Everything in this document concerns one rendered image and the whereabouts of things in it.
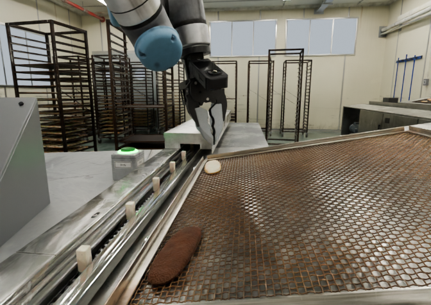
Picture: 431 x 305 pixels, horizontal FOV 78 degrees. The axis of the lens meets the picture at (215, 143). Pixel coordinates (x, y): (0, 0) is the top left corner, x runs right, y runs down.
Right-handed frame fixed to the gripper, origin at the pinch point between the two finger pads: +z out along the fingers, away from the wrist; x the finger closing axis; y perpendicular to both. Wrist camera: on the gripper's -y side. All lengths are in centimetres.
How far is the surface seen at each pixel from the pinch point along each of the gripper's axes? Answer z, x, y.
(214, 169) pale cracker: 5.6, 2.3, -3.3
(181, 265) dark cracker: 6.0, 16.9, -31.2
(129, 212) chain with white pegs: 8.1, 20.7, -6.8
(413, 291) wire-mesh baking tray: 5.6, 4.6, -44.4
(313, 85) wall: 4, -496, 515
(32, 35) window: -211, 133, 640
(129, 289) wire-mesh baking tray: 6.3, 21.9, -31.3
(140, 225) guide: 8.3, 19.4, -13.2
